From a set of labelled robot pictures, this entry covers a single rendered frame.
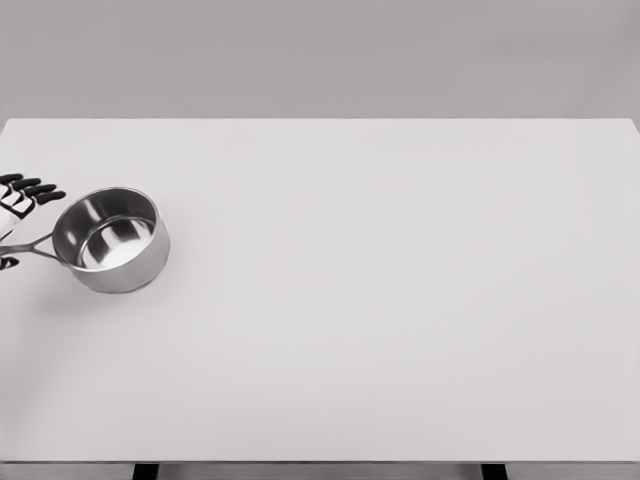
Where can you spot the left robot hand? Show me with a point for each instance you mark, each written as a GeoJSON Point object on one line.
{"type": "Point", "coordinates": [15, 202]}

